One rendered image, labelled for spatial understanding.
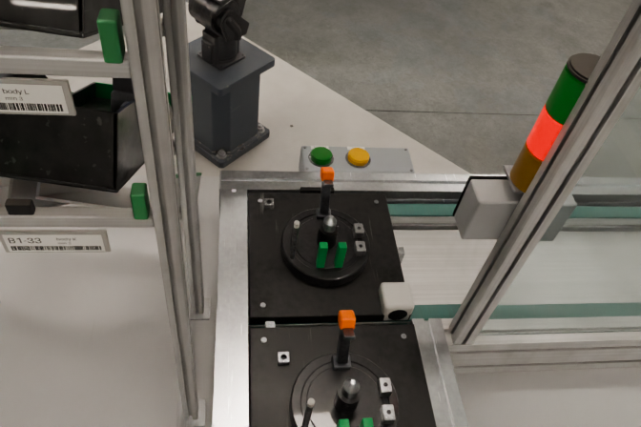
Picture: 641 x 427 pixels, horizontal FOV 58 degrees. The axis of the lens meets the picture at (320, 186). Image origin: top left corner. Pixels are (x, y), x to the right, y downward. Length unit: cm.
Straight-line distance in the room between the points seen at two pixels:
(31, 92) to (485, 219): 49
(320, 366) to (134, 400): 29
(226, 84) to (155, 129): 62
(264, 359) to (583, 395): 52
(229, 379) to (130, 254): 34
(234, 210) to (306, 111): 42
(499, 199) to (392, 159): 44
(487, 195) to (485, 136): 210
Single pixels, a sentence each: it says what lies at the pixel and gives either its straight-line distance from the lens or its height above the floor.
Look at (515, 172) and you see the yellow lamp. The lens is 67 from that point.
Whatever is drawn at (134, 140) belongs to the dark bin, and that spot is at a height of 132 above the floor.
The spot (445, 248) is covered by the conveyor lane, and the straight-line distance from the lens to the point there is 104.
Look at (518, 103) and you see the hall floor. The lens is 307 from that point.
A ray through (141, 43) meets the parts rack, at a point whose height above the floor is 148.
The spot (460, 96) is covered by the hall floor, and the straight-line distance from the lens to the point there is 297.
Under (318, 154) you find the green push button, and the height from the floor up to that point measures 97.
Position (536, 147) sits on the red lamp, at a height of 132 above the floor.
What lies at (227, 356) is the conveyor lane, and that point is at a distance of 83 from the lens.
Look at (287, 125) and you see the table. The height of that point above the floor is 86.
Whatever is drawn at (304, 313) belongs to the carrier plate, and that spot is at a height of 97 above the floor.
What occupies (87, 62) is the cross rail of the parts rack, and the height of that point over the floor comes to 147.
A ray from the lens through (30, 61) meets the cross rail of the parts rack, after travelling 42.
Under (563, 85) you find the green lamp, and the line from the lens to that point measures 60.
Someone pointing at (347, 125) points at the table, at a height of 86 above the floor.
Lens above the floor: 170
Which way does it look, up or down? 47 degrees down
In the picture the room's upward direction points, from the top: 10 degrees clockwise
